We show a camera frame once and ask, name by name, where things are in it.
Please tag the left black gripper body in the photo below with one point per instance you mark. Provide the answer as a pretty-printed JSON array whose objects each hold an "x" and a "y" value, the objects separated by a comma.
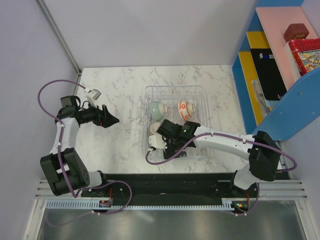
[{"x": 96, "y": 119}]

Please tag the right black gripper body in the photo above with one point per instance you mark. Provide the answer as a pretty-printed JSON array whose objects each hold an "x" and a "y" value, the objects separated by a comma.
[{"x": 171, "y": 147}]

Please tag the grid patterned bowl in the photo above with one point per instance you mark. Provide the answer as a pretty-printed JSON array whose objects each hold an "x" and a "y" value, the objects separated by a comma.
[{"x": 152, "y": 130}]

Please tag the orange patterned bowl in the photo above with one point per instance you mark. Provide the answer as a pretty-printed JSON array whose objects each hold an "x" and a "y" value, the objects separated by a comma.
[{"x": 186, "y": 110}]

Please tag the green glass bowl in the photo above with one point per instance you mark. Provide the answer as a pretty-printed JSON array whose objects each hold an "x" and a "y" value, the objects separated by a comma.
[{"x": 158, "y": 110}]

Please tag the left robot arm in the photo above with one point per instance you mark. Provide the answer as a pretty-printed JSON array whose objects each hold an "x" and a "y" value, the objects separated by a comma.
[{"x": 63, "y": 168}]

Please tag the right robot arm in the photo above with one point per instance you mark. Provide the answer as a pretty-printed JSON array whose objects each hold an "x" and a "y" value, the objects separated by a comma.
[{"x": 260, "y": 150}]

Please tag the yellow black panel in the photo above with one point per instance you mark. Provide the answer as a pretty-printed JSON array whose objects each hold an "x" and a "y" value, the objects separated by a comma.
[{"x": 253, "y": 40}]

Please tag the blue shelf unit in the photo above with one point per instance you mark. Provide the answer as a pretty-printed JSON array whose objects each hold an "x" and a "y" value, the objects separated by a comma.
[{"x": 301, "y": 103}]

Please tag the pink board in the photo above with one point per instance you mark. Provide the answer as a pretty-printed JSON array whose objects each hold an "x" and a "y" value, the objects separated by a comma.
[{"x": 275, "y": 21}]

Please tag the red game box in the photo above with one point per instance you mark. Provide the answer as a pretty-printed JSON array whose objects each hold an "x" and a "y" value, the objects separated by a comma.
[{"x": 306, "y": 54}]

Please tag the dark red box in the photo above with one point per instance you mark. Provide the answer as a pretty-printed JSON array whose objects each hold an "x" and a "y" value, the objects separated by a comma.
[{"x": 296, "y": 31}]

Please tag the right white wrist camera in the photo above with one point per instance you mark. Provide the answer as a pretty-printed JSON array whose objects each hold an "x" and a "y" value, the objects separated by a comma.
[{"x": 156, "y": 142}]

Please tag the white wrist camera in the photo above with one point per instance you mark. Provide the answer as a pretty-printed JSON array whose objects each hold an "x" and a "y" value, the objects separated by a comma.
[
  {"x": 156, "y": 142},
  {"x": 92, "y": 95}
]

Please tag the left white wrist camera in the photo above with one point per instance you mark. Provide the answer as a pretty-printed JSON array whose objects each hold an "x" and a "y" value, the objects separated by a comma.
[{"x": 92, "y": 95}]

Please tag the clear wire dish rack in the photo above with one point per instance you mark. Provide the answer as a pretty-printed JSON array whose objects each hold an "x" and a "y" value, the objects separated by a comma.
[{"x": 171, "y": 96}]

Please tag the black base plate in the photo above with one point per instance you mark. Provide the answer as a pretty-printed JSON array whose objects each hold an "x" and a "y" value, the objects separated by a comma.
[{"x": 171, "y": 188}]

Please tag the white cable duct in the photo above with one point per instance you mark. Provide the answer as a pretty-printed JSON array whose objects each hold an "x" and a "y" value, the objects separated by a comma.
[{"x": 99, "y": 205}]

